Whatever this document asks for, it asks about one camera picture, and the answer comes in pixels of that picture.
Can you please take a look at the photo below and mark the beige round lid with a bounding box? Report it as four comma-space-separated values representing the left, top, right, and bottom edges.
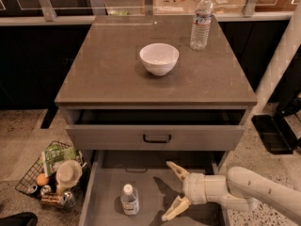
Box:
55, 160, 83, 188

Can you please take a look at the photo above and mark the brown drink can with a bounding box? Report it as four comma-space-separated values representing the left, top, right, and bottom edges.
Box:
41, 193, 66, 207

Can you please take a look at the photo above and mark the green snack packet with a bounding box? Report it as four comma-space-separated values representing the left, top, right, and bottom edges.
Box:
41, 142, 83, 177

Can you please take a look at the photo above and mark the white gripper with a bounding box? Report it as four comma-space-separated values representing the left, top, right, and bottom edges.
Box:
162, 161, 207, 221

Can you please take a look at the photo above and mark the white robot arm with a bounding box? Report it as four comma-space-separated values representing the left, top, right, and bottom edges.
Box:
162, 4, 301, 224

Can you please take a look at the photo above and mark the black drawer handle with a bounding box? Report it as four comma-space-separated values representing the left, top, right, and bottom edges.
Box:
143, 135, 172, 144

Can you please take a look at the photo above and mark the orange fruit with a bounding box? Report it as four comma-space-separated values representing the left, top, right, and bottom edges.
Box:
36, 173, 50, 186

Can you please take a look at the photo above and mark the grey top drawer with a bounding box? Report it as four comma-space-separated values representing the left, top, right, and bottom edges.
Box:
67, 109, 245, 151

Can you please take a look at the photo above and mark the black wire basket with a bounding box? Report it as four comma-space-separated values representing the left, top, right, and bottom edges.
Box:
15, 141, 88, 203

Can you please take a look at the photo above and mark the blue label plastic bottle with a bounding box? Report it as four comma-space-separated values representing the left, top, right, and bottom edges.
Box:
120, 184, 139, 216

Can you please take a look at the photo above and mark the grey middle drawer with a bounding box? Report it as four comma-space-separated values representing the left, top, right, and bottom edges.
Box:
79, 151, 226, 226

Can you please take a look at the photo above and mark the silver soda can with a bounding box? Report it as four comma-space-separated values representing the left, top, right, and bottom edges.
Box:
40, 185, 52, 196

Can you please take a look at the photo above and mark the black object floor corner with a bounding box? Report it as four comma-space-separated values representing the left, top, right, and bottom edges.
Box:
0, 212, 38, 226

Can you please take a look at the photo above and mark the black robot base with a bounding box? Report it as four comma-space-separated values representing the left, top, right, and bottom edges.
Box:
251, 95, 301, 154

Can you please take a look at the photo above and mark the white ceramic bowl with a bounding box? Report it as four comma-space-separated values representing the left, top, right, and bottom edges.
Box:
139, 43, 180, 76

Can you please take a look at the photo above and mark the clear water bottle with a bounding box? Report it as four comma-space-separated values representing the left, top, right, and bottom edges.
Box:
190, 0, 213, 50

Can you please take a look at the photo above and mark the grey drawer cabinet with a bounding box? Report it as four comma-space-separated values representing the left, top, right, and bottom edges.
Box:
54, 14, 259, 226

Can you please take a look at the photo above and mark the grey drawer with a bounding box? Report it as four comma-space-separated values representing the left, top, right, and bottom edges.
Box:
79, 151, 226, 226
67, 109, 245, 151

